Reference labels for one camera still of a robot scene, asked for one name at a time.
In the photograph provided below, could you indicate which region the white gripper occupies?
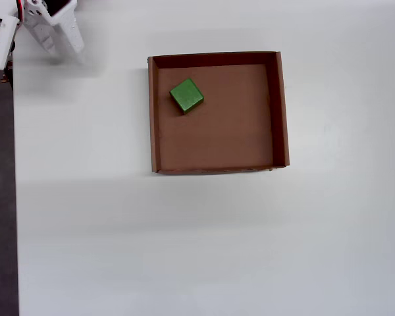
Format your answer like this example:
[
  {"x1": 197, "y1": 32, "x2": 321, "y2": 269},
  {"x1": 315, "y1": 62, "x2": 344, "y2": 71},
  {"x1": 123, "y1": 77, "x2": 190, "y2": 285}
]
[{"x1": 19, "y1": 0, "x2": 86, "y2": 65}]

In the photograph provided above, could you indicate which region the brown cardboard box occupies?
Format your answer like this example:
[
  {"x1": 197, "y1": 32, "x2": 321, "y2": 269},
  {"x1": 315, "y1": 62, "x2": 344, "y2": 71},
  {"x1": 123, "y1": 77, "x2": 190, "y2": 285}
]
[{"x1": 147, "y1": 50, "x2": 290, "y2": 175}]

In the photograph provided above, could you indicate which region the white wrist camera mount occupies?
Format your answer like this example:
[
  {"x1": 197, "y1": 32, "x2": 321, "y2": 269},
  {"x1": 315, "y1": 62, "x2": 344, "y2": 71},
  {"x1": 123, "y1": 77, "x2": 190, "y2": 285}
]
[{"x1": 0, "y1": 13, "x2": 20, "y2": 70}]

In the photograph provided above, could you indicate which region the green cube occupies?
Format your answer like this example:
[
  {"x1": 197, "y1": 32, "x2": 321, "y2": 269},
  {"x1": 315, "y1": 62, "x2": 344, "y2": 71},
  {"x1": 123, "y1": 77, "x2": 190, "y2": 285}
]
[{"x1": 169, "y1": 77, "x2": 205, "y2": 116}]

